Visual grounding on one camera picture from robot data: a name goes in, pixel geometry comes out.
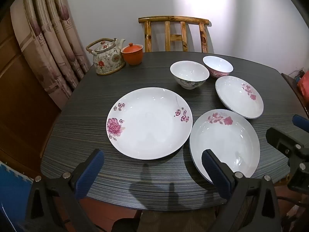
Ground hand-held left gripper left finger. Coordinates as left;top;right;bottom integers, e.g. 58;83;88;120
25;148;105;232

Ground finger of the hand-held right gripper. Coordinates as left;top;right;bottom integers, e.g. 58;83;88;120
292;114;309;134
266;127;309;173

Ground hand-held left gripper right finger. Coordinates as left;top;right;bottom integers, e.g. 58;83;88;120
201;149;283;232

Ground deep white plate pink rose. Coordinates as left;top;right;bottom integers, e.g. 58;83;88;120
189;109;261;183

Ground deep white plate pink flowers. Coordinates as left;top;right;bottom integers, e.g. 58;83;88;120
215;76;264;119

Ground large white plate purple flowers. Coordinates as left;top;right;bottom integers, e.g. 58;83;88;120
106;87;193;160

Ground red bag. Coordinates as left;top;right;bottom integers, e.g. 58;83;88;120
297;70;309;95

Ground blue foam mat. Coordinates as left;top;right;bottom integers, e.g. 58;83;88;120
0;161;34;232

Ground white bowl pink outside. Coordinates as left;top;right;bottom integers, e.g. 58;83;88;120
202;56;234;79

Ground brown wooden cabinet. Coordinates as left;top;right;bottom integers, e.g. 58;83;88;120
0;10;63;174

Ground white bowl grey floral outside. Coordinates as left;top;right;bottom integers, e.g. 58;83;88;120
170;61;210;90

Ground floral ceramic teapot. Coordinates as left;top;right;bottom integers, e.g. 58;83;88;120
86;38;126;75

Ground orange lidded cup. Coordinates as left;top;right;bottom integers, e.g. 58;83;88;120
121;43;144;66

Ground beige patterned curtain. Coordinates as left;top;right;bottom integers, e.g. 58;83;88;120
10;0;92;107

